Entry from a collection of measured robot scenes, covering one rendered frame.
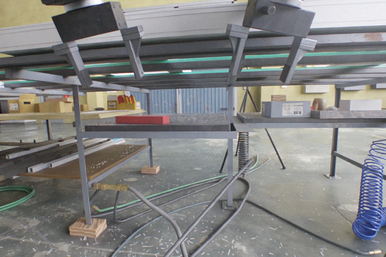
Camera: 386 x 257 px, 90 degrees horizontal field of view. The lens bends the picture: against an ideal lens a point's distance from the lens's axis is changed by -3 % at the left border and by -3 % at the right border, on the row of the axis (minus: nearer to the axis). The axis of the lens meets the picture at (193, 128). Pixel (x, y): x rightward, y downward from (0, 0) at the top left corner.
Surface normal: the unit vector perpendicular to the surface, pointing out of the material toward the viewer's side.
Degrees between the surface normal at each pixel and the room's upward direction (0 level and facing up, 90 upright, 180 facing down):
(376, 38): 90
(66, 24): 114
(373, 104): 90
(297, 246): 0
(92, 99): 90
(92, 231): 90
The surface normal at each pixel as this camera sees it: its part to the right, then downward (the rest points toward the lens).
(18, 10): -0.14, 0.13
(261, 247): -0.02, -0.99
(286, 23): 0.13, 0.51
